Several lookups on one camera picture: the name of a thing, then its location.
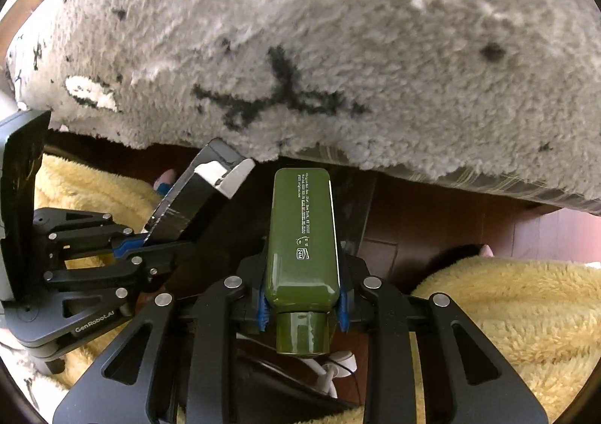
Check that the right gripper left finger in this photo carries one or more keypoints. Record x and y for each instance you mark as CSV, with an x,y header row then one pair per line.
x,y
173,357

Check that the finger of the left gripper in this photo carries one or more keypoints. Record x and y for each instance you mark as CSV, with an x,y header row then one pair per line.
x,y
138,266
87,239

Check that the black cardboard box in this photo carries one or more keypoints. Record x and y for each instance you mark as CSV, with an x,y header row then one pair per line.
x,y
195,199

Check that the brown wooden headboard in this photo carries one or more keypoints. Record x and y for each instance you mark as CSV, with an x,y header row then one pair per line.
x,y
28,6

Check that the green bottle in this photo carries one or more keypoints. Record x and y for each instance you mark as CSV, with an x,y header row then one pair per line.
x,y
302,282

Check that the grey patterned fleece bedspread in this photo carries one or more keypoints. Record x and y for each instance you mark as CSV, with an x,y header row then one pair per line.
x,y
494,95

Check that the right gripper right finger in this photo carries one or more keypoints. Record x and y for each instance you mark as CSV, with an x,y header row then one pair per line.
x,y
426,355

